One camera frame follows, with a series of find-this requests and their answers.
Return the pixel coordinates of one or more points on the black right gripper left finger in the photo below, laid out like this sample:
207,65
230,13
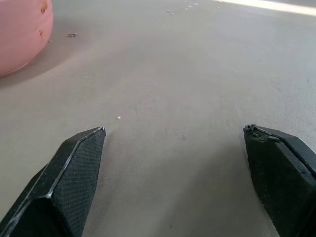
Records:
69,177

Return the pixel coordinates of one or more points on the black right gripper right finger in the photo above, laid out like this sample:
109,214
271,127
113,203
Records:
279,177

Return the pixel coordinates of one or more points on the pink round bowl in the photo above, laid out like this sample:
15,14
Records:
21,34

